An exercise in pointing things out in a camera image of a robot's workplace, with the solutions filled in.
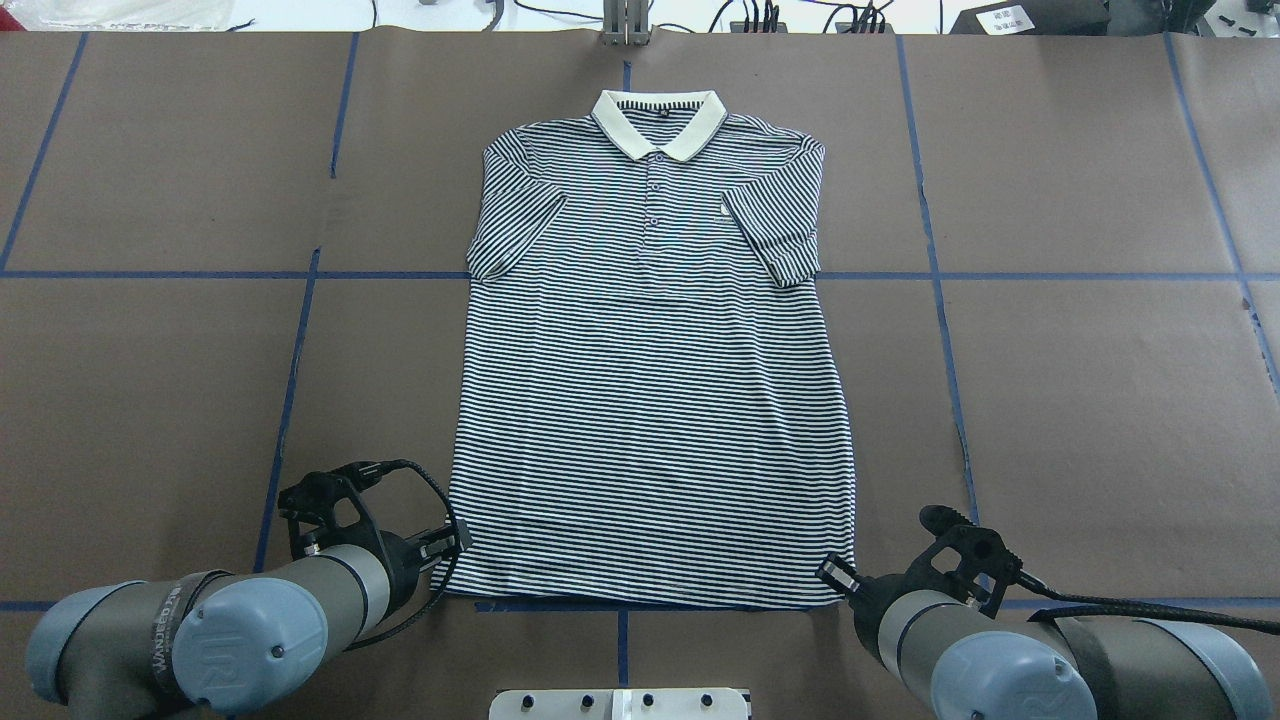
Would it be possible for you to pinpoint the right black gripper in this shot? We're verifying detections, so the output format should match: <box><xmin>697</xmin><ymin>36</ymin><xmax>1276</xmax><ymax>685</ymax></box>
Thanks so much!
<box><xmin>815</xmin><ymin>555</ymin><xmax>913</xmax><ymax>661</ymax></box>

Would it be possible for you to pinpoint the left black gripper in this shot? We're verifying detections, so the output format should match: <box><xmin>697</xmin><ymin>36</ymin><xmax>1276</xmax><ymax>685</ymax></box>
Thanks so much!
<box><xmin>380</xmin><ymin>528</ymin><xmax>471</xmax><ymax>611</ymax></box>

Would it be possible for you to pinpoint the navy white striped polo shirt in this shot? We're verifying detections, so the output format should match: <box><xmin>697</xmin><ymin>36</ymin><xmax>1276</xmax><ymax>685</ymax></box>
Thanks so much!
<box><xmin>449</xmin><ymin>90</ymin><xmax>858</xmax><ymax>611</ymax></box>

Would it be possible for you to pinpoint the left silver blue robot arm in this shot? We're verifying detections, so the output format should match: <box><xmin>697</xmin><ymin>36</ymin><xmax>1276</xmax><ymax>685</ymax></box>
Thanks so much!
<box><xmin>26</xmin><ymin>521</ymin><xmax>471</xmax><ymax>719</ymax></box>

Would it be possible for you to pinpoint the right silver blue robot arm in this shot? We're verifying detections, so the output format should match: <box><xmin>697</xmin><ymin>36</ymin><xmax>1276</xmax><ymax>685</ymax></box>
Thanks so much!
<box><xmin>815</xmin><ymin>553</ymin><xmax>1277</xmax><ymax>719</ymax></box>

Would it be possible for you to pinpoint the black box with label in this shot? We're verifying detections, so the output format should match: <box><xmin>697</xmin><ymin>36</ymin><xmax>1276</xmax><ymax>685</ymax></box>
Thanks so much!
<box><xmin>947</xmin><ymin>1</ymin><xmax>1111</xmax><ymax>36</ymax></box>

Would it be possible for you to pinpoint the clear plastic bag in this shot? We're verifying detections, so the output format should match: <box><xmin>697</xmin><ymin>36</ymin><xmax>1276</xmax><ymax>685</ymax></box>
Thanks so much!
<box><xmin>3</xmin><ymin>1</ymin><xmax>236</xmax><ymax>32</ymax></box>

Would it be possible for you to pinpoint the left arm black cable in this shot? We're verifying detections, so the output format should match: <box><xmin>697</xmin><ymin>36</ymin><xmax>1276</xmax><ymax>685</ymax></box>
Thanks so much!
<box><xmin>340</xmin><ymin>460</ymin><xmax>471</xmax><ymax>651</ymax></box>

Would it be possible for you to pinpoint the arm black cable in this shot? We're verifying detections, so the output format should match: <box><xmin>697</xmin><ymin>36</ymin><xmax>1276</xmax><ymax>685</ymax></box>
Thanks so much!
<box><xmin>340</xmin><ymin>460</ymin><xmax>471</xmax><ymax>651</ymax></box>
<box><xmin>1015</xmin><ymin>575</ymin><xmax>1280</xmax><ymax>635</ymax></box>

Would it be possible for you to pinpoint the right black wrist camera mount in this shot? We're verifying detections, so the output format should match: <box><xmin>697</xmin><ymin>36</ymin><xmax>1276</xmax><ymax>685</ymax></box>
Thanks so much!
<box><xmin>905</xmin><ymin>505</ymin><xmax>1024</xmax><ymax>619</ymax></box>

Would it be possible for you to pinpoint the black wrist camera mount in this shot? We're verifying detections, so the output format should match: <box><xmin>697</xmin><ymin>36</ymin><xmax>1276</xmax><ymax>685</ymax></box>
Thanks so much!
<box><xmin>276</xmin><ymin>461</ymin><xmax>410</xmax><ymax>562</ymax></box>
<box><xmin>905</xmin><ymin>505</ymin><xmax>1024</xmax><ymax>619</ymax></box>

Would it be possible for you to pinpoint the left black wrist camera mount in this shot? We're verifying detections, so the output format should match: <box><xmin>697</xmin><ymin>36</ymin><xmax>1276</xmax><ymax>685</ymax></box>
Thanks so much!
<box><xmin>276</xmin><ymin>461</ymin><xmax>410</xmax><ymax>562</ymax></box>

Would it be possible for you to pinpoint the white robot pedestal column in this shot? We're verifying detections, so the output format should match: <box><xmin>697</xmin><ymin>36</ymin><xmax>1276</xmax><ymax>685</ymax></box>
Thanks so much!
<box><xmin>488</xmin><ymin>687</ymin><xmax>753</xmax><ymax>719</ymax></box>

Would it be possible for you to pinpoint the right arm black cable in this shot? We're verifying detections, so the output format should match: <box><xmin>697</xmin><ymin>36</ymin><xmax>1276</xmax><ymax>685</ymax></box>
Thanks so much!
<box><xmin>1015</xmin><ymin>575</ymin><xmax>1280</xmax><ymax>635</ymax></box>

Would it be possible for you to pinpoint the aluminium frame post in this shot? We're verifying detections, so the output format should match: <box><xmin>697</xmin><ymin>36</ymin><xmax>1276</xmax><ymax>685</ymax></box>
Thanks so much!
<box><xmin>600</xmin><ymin>0</ymin><xmax>652</xmax><ymax>47</ymax></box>

